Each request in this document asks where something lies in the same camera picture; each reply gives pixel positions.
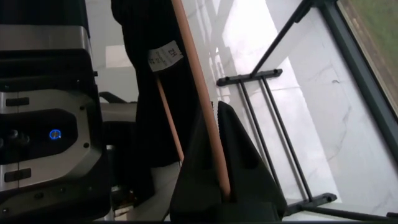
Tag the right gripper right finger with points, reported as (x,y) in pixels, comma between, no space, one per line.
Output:
(252,180)

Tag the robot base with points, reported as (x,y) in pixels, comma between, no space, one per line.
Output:
(46,140)

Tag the window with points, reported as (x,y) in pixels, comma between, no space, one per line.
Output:
(357,62)

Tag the pink clothes hanger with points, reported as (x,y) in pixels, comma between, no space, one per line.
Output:
(202,93)

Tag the black clothes rack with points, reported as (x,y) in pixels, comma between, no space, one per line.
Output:
(248,77)

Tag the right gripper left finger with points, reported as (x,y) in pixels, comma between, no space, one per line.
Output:
(196,186)

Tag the black garment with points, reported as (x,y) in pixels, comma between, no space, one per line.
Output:
(146,99)

